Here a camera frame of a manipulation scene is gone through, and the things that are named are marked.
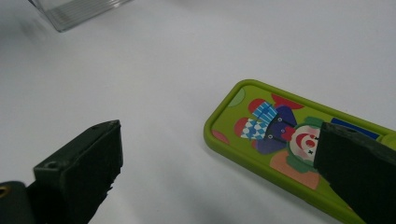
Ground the clear plastic storage box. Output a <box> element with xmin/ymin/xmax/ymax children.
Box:
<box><xmin>27</xmin><ymin>0</ymin><xmax>134</xmax><ymax>33</ymax></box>

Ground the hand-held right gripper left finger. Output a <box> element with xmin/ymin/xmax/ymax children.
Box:
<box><xmin>26</xmin><ymin>119</ymin><xmax>124</xmax><ymax>224</ymax></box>

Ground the green clown print phone case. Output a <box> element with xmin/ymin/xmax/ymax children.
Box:
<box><xmin>204</xmin><ymin>78</ymin><xmax>396</xmax><ymax>224</ymax></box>

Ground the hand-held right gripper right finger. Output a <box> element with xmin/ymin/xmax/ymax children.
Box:
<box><xmin>313</xmin><ymin>121</ymin><xmax>396</xmax><ymax>224</ymax></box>

